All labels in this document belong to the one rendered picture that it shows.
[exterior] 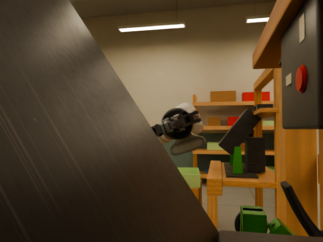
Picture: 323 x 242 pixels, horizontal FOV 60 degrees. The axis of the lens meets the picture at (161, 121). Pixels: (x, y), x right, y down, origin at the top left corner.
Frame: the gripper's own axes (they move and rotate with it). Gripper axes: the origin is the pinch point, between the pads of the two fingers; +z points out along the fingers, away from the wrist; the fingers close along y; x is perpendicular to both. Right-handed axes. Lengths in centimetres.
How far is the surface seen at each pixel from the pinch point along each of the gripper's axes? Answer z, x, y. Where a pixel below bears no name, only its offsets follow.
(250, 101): -643, 6, 69
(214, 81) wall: -699, -73, 4
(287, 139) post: -40, 16, 26
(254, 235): 23.7, 13.7, 10.2
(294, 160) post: -40, 23, 26
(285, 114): 8.3, 4.3, 19.7
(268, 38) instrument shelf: 2.6, -8.4, 22.4
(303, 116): 17.6, 4.4, 19.9
